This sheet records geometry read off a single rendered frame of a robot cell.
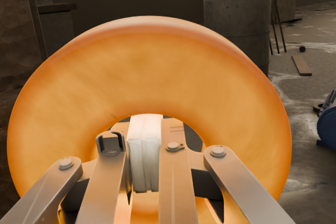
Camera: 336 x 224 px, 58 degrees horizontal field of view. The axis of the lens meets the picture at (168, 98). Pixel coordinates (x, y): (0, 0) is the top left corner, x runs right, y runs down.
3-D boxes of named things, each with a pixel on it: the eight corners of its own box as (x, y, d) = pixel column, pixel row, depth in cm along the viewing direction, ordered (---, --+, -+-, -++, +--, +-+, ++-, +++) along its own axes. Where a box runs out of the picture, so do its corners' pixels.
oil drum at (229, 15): (193, 91, 303) (188, -3, 272) (234, 78, 335) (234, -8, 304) (238, 107, 257) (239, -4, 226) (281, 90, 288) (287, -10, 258)
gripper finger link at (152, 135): (142, 138, 13) (159, 137, 13) (148, 83, 20) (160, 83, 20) (149, 193, 14) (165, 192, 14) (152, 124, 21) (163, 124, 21)
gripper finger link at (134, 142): (149, 194, 14) (133, 195, 14) (152, 125, 21) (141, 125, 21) (142, 138, 13) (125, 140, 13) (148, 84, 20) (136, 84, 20)
